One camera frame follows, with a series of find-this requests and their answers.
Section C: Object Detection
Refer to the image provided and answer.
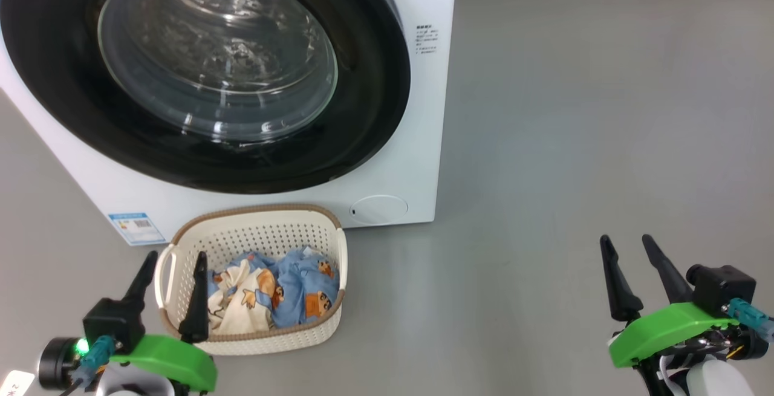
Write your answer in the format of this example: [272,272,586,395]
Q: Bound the cream and blue cartoon garment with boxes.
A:
[207,251,285,335]

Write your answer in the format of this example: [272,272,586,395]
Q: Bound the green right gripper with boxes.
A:
[600,234,740,368]

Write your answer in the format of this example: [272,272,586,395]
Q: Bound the teal-plug camera cable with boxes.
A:
[727,298,774,343]
[60,336,115,396]

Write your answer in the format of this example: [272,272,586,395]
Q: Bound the round white filter cover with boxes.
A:
[350,195,409,225]

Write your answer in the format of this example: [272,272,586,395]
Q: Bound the teal-plug left camera cable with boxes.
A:
[60,336,115,396]

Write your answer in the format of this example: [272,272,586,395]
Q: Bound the white front-load washing machine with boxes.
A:
[0,0,458,247]

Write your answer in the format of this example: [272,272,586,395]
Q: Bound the cream perforated laundry basket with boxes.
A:
[154,204,348,356]

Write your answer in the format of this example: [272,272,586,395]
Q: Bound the black-rimmed glass washer door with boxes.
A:
[0,0,412,195]

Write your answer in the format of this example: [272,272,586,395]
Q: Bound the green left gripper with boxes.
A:
[109,251,217,392]

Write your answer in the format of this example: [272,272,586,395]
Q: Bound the teal-plug right camera cable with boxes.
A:
[727,298,774,343]

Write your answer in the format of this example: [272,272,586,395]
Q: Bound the blue cartoon print garment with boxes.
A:
[266,247,340,329]

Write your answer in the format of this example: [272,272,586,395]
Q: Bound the blue energy label sticker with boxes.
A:
[108,212,167,246]

